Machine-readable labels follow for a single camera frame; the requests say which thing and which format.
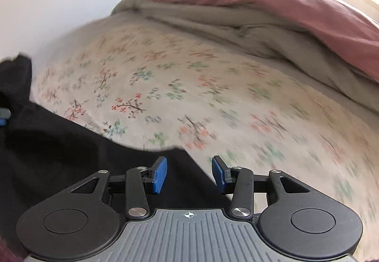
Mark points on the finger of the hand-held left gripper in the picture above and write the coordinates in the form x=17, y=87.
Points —
x=3, y=115

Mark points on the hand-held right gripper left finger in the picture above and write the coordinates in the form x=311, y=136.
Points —
x=158, y=174

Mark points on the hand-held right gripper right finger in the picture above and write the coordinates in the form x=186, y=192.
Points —
x=219, y=174

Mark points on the person's maroon clothing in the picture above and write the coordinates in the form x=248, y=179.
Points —
x=7, y=251

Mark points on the black pants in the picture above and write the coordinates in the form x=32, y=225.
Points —
x=74, y=155

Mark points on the pink and grey duvet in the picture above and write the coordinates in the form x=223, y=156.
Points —
x=311, y=28

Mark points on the floral bed sheet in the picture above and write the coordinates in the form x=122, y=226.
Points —
x=237, y=87

